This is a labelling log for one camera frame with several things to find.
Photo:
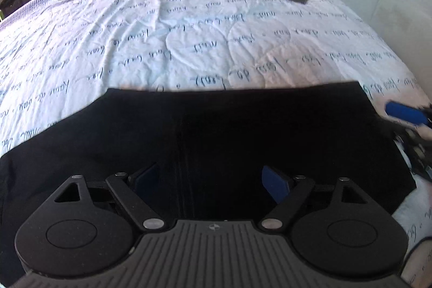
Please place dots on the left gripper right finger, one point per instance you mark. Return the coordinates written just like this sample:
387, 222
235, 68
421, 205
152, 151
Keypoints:
289, 197

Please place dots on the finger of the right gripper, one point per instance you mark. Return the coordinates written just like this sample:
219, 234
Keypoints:
414, 115

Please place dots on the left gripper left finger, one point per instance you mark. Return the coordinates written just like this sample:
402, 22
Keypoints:
136, 209

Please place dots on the black pants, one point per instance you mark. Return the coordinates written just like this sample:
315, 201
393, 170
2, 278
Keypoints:
196, 158

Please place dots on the white script-print bedsheet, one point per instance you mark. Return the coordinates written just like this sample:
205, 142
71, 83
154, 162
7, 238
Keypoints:
58, 62

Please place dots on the black bag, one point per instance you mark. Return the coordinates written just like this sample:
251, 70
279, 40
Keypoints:
10, 6

